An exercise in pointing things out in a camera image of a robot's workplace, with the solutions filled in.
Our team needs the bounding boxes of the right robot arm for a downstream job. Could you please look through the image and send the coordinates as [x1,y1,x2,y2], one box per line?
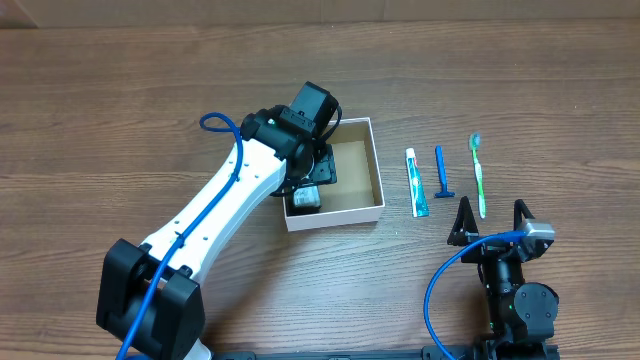
[449,199,560,360]

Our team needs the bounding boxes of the toothpaste tube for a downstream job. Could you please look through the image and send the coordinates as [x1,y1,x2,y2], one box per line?
[405,148,430,218]

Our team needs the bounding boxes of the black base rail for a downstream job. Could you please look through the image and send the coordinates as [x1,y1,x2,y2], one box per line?
[199,344,561,360]

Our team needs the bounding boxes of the green toothbrush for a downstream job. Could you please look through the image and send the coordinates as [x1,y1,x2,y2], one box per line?
[469,133,486,219]

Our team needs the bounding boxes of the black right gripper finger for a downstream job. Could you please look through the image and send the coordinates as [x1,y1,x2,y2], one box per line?
[514,199,534,225]
[447,196,479,246]

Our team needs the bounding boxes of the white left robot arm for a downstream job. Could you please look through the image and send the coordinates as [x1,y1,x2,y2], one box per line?
[96,103,343,359]

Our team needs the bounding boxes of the blue disposable razor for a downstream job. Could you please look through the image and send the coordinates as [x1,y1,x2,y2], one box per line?
[434,145,455,198]

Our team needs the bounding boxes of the white cardboard box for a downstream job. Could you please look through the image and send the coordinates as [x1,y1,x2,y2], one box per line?
[283,117,385,232]

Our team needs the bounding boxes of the green soap packet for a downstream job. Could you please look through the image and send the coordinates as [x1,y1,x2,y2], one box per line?
[292,186,321,208]

